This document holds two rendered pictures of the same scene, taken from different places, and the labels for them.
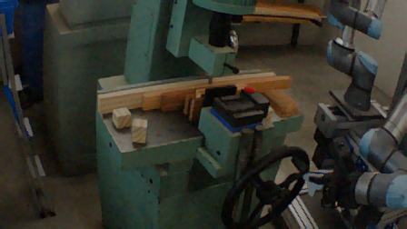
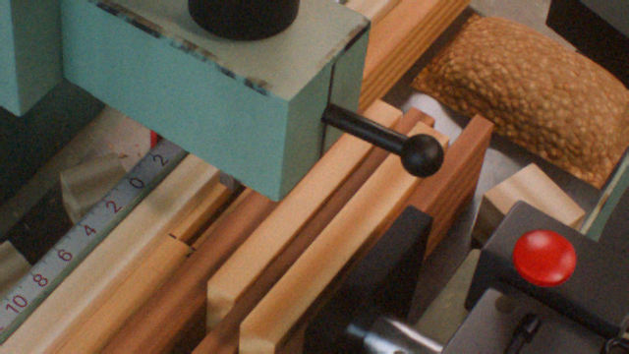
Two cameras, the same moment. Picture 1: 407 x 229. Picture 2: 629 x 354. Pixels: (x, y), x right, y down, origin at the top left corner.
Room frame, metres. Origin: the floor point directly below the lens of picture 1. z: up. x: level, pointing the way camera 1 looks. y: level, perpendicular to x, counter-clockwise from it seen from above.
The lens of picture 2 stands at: (0.66, 0.15, 1.46)
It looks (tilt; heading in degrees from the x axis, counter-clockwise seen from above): 49 degrees down; 334
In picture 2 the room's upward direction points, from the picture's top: 8 degrees clockwise
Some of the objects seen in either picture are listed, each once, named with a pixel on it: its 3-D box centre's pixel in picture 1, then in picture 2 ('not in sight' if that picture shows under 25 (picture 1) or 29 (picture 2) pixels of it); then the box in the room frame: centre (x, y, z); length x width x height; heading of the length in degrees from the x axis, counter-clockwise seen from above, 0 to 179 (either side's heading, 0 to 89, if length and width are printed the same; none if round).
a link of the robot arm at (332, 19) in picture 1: (342, 13); not in sight; (1.23, -0.41, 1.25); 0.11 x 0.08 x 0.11; 61
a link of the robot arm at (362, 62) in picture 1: (364, 69); not in sight; (1.47, -0.67, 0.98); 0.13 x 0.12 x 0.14; 61
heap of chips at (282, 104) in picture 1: (281, 98); (541, 77); (1.12, -0.23, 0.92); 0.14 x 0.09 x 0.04; 36
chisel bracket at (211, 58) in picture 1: (211, 55); (207, 56); (1.08, 0.01, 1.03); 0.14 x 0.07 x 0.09; 36
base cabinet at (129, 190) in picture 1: (170, 204); not in sight; (1.16, 0.07, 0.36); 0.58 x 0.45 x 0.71; 36
